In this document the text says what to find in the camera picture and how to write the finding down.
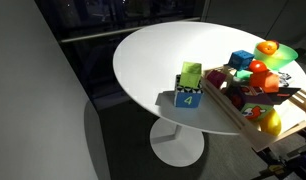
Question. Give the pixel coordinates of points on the orange block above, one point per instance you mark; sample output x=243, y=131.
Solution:
x=264, y=82

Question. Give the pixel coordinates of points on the blue number block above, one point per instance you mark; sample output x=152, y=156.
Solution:
x=188, y=99

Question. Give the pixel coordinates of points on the light green block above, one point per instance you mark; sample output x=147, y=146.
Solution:
x=190, y=75

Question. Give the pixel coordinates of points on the magenta block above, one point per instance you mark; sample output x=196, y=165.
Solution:
x=215, y=78

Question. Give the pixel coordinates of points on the wooden tray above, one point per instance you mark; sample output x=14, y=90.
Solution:
x=226, y=103

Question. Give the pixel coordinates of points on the teal green block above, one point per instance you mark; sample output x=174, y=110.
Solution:
x=243, y=74

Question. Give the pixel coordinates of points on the white zebra print block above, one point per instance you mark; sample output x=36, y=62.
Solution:
x=285, y=78

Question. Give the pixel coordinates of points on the purple multicolour soft cube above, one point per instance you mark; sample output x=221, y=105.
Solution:
x=256, y=110

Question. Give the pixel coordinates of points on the red toy tomato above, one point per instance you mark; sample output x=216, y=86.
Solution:
x=257, y=66

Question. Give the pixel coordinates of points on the orange toy fruit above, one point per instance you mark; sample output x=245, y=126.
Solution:
x=267, y=47

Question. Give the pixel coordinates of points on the yellow toy banana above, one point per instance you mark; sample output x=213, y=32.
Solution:
x=271, y=124

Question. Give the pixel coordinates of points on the translucent green bowl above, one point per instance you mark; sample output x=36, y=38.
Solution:
x=279, y=59

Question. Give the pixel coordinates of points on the dark red toy plum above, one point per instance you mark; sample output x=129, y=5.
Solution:
x=277, y=43

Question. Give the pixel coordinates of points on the dark equipment with yellow marks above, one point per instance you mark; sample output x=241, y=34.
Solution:
x=286, y=165

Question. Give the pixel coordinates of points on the white table pedestal base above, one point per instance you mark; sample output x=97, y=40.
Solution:
x=176, y=146

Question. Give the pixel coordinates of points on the metal window rail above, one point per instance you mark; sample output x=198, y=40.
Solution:
x=103, y=33

